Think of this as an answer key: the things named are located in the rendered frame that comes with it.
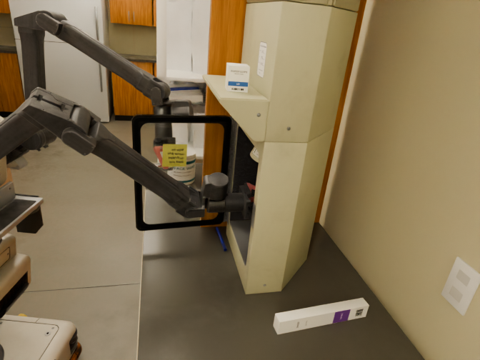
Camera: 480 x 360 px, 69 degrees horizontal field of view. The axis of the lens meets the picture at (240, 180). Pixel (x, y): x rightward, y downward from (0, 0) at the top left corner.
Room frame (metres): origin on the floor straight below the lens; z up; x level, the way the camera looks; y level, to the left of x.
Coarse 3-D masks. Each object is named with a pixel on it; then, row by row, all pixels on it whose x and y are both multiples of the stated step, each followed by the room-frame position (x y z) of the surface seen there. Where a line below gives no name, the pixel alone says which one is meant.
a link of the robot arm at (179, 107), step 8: (152, 88) 1.11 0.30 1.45; (152, 96) 1.10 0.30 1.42; (160, 96) 1.10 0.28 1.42; (152, 104) 1.10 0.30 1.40; (160, 104) 1.10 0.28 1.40; (176, 104) 1.12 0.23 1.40; (184, 104) 1.12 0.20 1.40; (176, 112) 1.11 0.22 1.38; (184, 112) 1.11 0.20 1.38; (192, 112) 1.15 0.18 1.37
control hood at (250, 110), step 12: (216, 84) 0.92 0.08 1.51; (216, 96) 0.80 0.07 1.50; (228, 96) 0.79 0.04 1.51; (240, 96) 0.80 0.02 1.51; (252, 96) 0.81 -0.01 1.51; (228, 108) 0.77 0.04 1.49; (240, 108) 0.78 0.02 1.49; (252, 108) 0.79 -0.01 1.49; (264, 108) 0.79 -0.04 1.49; (240, 120) 0.78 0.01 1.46; (252, 120) 0.79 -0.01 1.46; (264, 120) 0.79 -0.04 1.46; (252, 132) 0.79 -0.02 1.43; (264, 132) 0.80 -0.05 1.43
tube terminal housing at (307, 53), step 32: (256, 32) 0.96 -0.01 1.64; (288, 32) 0.80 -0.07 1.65; (320, 32) 0.82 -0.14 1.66; (352, 32) 0.98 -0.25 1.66; (256, 64) 0.93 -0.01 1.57; (288, 64) 0.80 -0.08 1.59; (320, 64) 0.82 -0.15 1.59; (288, 96) 0.81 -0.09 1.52; (320, 96) 0.85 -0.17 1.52; (288, 128) 0.81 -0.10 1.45; (320, 128) 0.89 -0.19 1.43; (288, 160) 0.81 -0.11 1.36; (320, 160) 0.94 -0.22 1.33; (256, 192) 0.81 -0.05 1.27; (288, 192) 0.82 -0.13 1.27; (320, 192) 0.99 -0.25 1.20; (256, 224) 0.80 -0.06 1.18; (288, 224) 0.82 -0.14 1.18; (256, 256) 0.80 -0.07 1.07; (288, 256) 0.83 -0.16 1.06; (256, 288) 0.80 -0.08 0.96
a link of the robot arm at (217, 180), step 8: (208, 176) 0.89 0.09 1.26; (216, 176) 0.90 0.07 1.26; (224, 176) 0.90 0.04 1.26; (208, 184) 0.87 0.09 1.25; (216, 184) 0.87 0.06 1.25; (224, 184) 0.87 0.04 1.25; (200, 192) 0.93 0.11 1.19; (208, 192) 0.88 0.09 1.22; (216, 192) 0.87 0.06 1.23; (224, 192) 0.88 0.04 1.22; (200, 200) 0.93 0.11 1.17; (216, 200) 0.88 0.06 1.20; (192, 208) 0.87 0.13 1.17; (200, 208) 0.87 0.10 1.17; (192, 216) 0.87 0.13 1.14; (200, 216) 0.88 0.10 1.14
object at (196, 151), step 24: (144, 144) 1.00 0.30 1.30; (168, 144) 1.02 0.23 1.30; (192, 144) 1.05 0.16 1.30; (216, 144) 1.07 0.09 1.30; (168, 168) 1.02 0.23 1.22; (192, 168) 1.05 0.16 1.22; (216, 168) 1.08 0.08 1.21; (144, 192) 1.00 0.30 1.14; (144, 216) 1.00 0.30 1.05; (168, 216) 1.02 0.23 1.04
